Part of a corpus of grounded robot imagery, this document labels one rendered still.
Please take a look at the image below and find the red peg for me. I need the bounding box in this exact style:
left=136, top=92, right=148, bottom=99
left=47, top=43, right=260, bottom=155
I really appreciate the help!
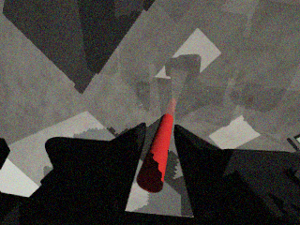
left=136, top=113, right=173, bottom=193

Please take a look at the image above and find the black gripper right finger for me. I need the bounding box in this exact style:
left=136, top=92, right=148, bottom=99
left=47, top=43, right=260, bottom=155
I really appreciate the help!
left=173, top=125, right=300, bottom=218

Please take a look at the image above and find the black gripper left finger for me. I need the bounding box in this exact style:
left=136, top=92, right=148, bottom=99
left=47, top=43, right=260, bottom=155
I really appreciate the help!
left=45, top=123, right=146, bottom=211

